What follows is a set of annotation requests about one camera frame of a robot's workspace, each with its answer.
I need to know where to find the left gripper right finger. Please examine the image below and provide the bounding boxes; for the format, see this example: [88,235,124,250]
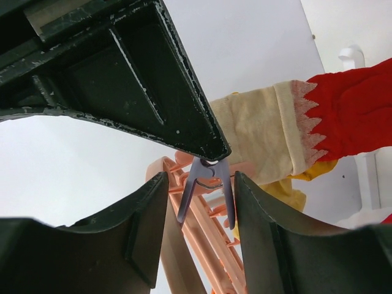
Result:
[235,172,391,294]

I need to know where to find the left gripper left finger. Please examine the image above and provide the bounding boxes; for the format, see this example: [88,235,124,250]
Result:
[1,172,169,293]

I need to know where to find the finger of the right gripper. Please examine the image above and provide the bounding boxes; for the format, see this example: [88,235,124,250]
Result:
[1,1,230,161]

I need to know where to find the pink round clip hanger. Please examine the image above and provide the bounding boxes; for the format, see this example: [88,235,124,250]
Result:
[146,152,247,293]

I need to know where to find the red beige patterned sock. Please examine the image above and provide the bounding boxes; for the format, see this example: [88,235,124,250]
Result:
[210,60,391,184]

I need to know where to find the mustard yellow sock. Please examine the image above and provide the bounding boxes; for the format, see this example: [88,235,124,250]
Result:
[289,160,338,181]

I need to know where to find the lilac clip on hanger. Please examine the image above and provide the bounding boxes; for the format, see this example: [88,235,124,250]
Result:
[177,157,236,230]

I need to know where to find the pale yellow hanging sock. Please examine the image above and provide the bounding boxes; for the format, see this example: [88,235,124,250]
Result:
[259,178,306,212]

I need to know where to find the red hanging clothes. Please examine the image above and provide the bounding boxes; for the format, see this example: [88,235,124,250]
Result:
[380,214,392,224]

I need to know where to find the metal clothes rack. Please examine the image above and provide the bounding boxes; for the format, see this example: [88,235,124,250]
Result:
[338,44,383,212]

